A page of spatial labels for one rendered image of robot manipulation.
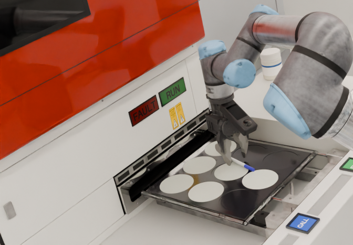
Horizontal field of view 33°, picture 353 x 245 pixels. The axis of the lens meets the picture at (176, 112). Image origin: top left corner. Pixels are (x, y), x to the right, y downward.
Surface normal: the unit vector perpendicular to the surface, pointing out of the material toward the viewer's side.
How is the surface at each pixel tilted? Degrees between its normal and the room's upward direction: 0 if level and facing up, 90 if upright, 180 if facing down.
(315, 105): 76
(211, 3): 90
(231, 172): 0
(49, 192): 90
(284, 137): 90
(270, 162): 0
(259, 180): 0
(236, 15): 90
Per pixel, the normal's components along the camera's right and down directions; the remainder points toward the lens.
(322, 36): -0.18, -0.53
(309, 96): 0.00, 0.03
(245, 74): 0.44, 0.29
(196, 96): 0.75, 0.12
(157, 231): -0.21, -0.89
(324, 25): -0.12, -0.74
